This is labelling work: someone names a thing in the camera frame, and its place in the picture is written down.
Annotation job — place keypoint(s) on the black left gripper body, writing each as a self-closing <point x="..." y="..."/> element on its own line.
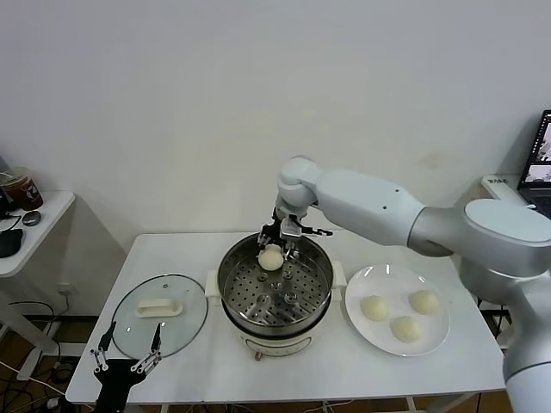
<point x="113" y="383"/>

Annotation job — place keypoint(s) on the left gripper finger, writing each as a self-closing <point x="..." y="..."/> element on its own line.
<point x="156" y="342"/>
<point x="105" y="342"/>

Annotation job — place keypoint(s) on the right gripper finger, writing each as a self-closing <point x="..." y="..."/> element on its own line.
<point x="290" y="254"/>
<point x="264" y="241"/>

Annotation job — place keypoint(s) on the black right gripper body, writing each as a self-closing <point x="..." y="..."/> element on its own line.
<point x="274" y="230"/>

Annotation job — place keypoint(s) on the white steamed baozi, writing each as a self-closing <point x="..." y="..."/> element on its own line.
<point x="270" y="260"/>
<point x="406" y="329"/>
<point x="373" y="308"/>
<point x="424" y="301"/>

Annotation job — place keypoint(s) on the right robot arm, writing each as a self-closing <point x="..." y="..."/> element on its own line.
<point x="379" y="206"/>

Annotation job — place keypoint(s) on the stainless steel steamer basket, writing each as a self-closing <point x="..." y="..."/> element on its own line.
<point x="275" y="297"/>

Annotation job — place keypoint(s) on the white round plate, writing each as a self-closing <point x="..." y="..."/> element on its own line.
<point x="387" y="344"/>

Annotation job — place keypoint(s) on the round grey disc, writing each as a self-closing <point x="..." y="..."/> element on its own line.
<point x="32" y="218"/>

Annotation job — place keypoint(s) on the brown coffee cup white logo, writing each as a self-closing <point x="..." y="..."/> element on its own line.
<point x="28" y="191"/>

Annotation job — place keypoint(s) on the dark plastic drink cup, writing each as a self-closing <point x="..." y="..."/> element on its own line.
<point x="6" y="193"/>

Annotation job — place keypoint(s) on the white side table labelled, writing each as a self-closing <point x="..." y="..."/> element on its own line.
<point x="501" y="191"/>

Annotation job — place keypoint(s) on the open black laptop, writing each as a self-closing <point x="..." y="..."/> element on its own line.
<point x="536" y="172"/>

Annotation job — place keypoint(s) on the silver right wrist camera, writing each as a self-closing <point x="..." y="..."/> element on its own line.
<point x="291" y="228"/>

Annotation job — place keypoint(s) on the white wall outlet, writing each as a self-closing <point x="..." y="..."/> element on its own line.
<point x="68" y="290"/>

